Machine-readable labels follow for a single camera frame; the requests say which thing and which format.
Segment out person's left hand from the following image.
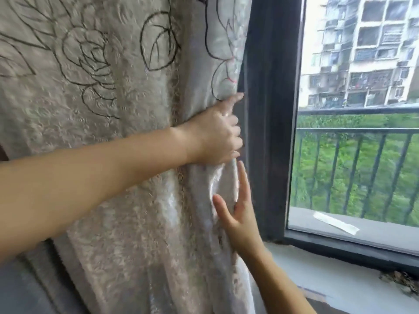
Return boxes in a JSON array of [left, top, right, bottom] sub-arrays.
[[172, 92, 245, 167]]

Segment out person's right hand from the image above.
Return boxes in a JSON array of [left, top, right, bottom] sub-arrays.
[[212, 160, 268, 259]]

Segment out cream embroidered floral curtain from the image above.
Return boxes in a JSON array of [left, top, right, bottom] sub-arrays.
[[0, 0, 264, 314]]

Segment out person's right forearm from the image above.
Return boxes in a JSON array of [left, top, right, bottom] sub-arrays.
[[237, 247, 317, 314]]

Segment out person's left forearm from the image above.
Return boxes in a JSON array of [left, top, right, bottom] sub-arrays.
[[0, 126, 194, 265]]

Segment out white paper strip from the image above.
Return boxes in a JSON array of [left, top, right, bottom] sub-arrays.
[[313, 211, 360, 235]]

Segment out green trees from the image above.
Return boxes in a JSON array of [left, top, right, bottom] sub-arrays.
[[291, 113, 419, 227]]

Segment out white window sill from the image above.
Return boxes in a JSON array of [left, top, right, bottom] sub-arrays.
[[262, 241, 419, 314]]

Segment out black metal balcony railing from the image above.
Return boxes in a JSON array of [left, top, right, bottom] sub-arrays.
[[290, 103, 419, 227]]

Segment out grey apartment building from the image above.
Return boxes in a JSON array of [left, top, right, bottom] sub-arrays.
[[299, 0, 419, 110]]

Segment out grey balcony ledge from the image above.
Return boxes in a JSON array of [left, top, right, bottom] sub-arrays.
[[287, 207, 419, 256]]

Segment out pile of dry debris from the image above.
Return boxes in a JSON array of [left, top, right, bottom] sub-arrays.
[[379, 270, 419, 296]]

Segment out grey curtain lining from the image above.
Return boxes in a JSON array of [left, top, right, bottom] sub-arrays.
[[0, 238, 99, 314]]

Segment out dark window frame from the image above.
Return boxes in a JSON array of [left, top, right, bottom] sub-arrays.
[[236, 0, 419, 269]]

